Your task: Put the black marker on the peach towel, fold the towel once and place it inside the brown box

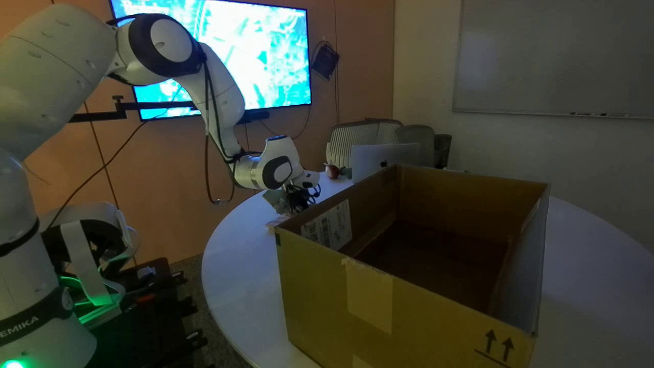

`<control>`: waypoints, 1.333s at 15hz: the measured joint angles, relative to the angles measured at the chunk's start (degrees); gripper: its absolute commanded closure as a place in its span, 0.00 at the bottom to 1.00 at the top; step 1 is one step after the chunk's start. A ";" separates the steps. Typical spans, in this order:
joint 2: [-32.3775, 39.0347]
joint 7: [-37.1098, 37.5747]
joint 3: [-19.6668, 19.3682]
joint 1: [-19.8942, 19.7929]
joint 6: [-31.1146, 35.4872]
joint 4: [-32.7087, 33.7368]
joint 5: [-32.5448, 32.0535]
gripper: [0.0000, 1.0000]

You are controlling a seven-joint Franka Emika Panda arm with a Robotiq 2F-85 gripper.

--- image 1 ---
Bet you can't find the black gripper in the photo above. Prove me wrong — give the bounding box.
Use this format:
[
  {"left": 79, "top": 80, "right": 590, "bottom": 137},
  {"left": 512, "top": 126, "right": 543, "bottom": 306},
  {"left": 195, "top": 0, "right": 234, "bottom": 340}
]
[{"left": 285, "top": 178, "right": 324, "bottom": 213}]

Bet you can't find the open cardboard box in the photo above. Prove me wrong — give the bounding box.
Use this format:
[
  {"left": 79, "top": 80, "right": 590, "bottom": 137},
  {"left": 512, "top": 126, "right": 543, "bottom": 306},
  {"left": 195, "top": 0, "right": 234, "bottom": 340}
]
[{"left": 274, "top": 162, "right": 551, "bottom": 368}]

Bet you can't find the black equipment cart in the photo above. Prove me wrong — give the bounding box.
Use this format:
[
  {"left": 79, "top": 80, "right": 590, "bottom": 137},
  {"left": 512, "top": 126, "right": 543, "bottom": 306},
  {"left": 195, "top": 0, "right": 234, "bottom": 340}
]
[{"left": 79, "top": 256, "right": 210, "bottom": 368}]

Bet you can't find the whiteboard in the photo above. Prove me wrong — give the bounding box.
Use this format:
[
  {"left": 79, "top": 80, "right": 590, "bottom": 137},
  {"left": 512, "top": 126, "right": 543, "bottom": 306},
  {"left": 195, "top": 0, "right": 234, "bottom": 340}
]
[{"left": 451, "top": 0, "right": 654, "bottom": 123}]

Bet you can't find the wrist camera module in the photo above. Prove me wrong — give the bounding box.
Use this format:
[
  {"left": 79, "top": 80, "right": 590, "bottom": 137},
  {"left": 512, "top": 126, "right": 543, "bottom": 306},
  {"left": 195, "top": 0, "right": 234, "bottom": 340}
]
[{"left": 262, "top": 187, "right": 293, "bottom": 213}]

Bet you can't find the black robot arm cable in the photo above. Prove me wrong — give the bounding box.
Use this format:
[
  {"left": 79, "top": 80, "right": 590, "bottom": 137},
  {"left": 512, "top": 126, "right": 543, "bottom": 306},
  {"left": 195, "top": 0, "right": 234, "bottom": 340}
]
[{"left": 201, "top": 60, "right": 240, "bottom": 206}]

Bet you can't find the black pouch on wall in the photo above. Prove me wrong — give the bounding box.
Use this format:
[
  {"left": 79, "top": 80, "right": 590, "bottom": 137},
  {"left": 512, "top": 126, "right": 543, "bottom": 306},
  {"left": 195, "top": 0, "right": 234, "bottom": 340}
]
[{"left": 311, "top": 40, "right": 342, "bottom": 80}]

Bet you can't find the wall-mounted TV screen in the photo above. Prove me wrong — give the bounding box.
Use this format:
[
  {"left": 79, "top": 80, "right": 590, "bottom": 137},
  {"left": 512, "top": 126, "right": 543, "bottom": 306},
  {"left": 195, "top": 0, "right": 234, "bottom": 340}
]
[{"left": 109, "top": 0, "right": 315, "bottom": 124}]

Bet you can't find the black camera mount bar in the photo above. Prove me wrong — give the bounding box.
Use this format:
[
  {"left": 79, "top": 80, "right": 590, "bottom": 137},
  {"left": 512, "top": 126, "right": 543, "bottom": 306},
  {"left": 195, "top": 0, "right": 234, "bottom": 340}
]
[{"left": 68, "top": 95, "right": 201, "bottom": 126}]

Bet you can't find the thin black hanging cable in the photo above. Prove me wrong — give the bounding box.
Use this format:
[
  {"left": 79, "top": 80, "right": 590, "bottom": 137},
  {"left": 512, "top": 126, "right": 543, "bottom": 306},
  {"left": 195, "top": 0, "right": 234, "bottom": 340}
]
[{"left": 39, "top": 120, "right": 148, "bottom": 232}]

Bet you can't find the white headset with strap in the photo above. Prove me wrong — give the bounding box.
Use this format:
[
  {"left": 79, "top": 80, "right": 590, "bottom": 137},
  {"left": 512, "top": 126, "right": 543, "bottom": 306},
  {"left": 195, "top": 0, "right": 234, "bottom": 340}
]
[{"left": 39, "top": 202, "right": 139, "bottom": 311}]

